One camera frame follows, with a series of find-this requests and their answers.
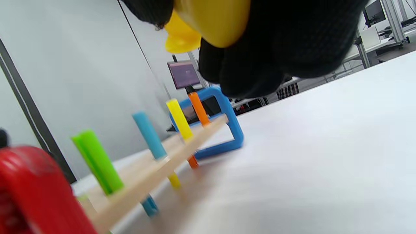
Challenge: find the yellow toy hammer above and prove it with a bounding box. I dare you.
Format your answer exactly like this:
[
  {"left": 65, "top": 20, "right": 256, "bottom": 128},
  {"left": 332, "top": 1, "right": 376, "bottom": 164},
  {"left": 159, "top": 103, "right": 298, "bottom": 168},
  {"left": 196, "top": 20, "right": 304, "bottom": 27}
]
[{"left": 164, "top": 0, "right": 251, "bottom": 54}]

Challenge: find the green peg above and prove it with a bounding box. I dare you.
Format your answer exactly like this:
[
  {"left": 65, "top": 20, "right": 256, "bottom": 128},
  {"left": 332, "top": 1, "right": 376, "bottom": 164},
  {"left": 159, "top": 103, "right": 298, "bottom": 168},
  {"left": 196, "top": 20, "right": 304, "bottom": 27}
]
[{"left": 71, "top": 130, "right": 124, "bottom": 195}]

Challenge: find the person's right hand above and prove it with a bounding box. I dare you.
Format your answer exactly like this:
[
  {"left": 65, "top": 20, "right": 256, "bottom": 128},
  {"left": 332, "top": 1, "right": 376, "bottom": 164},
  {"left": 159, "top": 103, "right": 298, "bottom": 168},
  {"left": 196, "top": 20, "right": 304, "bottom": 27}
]
[{"left": 122, "top": 0, "right": 368, "bottom": 99}]

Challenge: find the aluminium frame column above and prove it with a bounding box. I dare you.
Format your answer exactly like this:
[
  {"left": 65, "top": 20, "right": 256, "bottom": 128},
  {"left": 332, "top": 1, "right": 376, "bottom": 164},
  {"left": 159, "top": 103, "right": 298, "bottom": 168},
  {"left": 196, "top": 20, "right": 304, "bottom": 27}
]
[{"left": 380, "top": 0, "right": 410, "bottom": 44}]

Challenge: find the purple screen monitor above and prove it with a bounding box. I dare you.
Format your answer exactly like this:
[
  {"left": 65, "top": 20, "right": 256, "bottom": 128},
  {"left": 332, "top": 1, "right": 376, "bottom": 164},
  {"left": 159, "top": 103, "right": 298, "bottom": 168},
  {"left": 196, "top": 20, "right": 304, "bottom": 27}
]
[{"left": 167, "top": 60, "right": 201, "bottom": 90}]

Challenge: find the black monitor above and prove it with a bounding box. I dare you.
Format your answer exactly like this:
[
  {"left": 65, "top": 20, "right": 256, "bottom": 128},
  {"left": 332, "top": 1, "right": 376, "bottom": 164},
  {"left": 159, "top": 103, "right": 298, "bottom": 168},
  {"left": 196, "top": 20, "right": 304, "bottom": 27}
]
[{"left": 362, "top": 0, "right": 387, "bottom": 28}]

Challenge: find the yellow peg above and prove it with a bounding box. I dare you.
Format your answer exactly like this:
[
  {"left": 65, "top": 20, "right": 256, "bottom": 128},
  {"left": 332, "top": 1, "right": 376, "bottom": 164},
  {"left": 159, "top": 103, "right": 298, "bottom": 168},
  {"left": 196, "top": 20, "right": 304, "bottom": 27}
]
[
  {"left": 166, "top": 98, "right": 194, "bottom": 142},
  {"left": 167, "top": 172, "right": 181, "bottom": 189}
]

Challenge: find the rainbow hammer bench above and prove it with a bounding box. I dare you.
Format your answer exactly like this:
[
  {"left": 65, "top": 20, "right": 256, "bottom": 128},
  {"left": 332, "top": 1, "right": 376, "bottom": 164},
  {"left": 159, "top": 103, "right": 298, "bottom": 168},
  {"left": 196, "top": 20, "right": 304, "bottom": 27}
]
[{"left": 0, "top": 86, "right": 244, "bottom": 234}]

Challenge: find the dark vertical post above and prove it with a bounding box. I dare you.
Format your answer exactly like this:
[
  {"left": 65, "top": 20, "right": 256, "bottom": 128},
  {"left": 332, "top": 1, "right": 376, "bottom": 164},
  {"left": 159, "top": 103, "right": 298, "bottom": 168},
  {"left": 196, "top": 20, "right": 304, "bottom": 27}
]
[{"left": 0, "top": 39, "right": 77, "bottom": 184}]

